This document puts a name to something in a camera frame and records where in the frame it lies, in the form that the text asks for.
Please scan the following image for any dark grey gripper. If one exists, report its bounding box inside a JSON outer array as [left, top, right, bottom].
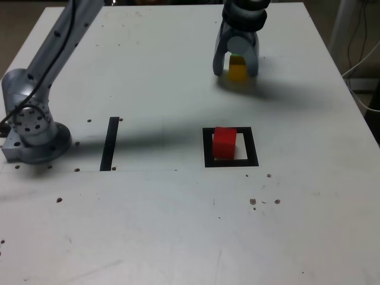
[[212, 23, 261, 77]]

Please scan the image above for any yellow cube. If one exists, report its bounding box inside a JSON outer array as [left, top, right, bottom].
[[227, 55, 248, 81]]

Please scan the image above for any red cube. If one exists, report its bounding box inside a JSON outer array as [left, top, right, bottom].
[[212, 126, 238, 159]]

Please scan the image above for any black tape square outline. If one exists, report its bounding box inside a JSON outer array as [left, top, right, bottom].
[[202, 126, 259, 168]]

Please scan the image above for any black tape strip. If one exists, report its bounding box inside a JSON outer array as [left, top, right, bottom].
[[99, 116, 120, 172]]

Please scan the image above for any white metal post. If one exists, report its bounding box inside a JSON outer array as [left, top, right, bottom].
[[328, 0, 362, 71]]

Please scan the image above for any white cable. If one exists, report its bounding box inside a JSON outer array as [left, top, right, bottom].
[[341, 40, 380, 113]]

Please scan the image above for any thin black cable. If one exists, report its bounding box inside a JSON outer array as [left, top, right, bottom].
[[347, 0, 369, 72]]

